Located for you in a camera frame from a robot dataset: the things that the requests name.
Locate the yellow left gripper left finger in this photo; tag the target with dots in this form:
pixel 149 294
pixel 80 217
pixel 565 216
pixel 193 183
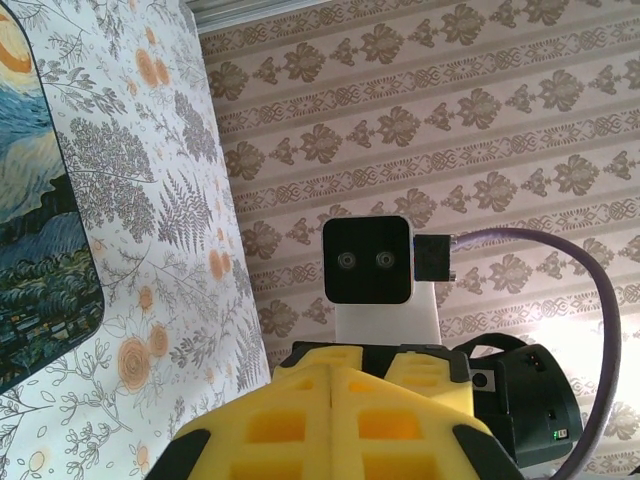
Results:
pixel 225 435

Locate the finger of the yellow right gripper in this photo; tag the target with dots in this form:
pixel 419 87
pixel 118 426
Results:
pixel 310 357
pixel 430 385

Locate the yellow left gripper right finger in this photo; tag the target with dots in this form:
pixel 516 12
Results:
pixel 440 440

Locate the starry night painted tin box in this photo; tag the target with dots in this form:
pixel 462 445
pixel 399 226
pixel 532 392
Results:
pixel 40 225

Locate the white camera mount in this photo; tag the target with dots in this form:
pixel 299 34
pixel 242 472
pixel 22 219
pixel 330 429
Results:
pixel 385 320

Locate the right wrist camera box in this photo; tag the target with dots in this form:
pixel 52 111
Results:
pixel 367 260

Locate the aluminium frame post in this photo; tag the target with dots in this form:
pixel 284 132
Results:
pixel 240 12

